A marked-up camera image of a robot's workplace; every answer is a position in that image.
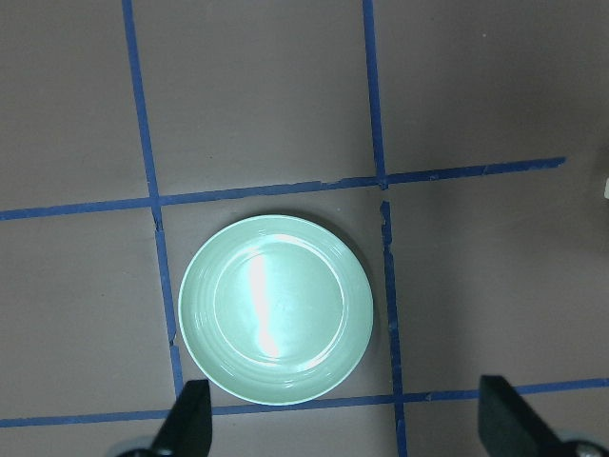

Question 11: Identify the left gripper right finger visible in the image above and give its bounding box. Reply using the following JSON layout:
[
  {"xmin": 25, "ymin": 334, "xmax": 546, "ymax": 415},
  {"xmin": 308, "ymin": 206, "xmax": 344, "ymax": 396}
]
[{"xmin": 478, "ymin": 375, "xmax": 571, "ymax": 457}]

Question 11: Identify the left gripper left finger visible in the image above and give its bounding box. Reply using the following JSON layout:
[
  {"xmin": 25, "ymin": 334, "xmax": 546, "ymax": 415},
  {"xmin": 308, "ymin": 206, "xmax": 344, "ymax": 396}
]
[{"xmin": 148, "ymin": 380, "xmax": 212, "ymax": 457}]

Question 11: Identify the green plate near left arm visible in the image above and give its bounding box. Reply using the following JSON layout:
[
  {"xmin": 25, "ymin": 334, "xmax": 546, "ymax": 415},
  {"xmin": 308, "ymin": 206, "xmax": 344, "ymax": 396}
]
[{"xmin": 178, "ymin": 214, "xmax": 374, "ymax": 406}]

